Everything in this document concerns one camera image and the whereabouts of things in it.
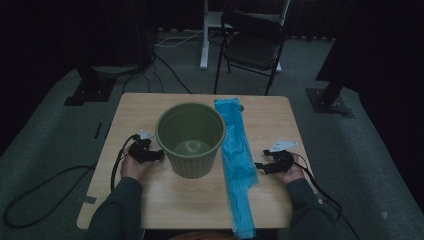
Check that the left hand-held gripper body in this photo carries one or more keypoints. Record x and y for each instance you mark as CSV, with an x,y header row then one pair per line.
x,y
141,151

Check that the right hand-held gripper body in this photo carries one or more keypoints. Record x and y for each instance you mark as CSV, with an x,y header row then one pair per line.
x,y
285,161

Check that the blue plastic bag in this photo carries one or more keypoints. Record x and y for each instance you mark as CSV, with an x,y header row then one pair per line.
x,y
238,166

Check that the green plastic bin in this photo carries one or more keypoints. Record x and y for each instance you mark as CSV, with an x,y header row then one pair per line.
x,y
191,163

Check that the person's right hand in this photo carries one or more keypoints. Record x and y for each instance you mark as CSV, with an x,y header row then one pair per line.
x,y
295,175

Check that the person's left hand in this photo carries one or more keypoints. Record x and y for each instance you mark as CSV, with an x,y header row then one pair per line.
x,y
131,168

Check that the black floor tape strip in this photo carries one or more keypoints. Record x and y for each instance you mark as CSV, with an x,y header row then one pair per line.
x,y
98,130

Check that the grey tape piece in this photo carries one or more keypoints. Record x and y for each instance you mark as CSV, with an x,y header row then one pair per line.
x,y
89,199

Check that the grey round stand base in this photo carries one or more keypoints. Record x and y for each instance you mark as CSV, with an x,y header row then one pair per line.
x,y
115,70

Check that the person's orange lap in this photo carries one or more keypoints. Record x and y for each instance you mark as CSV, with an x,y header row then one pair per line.
x,y
200,236

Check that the black folding chair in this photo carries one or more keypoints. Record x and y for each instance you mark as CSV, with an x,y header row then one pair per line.
x,y
250,50

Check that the small white floor scrap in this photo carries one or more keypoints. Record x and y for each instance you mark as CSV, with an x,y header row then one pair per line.
x,y
384,215

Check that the dark curtain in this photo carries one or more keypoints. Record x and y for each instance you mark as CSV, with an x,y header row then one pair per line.
x,y
383,50
40,40

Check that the black stand with base plate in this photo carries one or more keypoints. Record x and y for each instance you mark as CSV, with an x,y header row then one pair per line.
x,y
90,95
328,103

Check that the white desk frame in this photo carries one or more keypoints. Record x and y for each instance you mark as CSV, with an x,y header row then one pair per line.
x,y
204,50

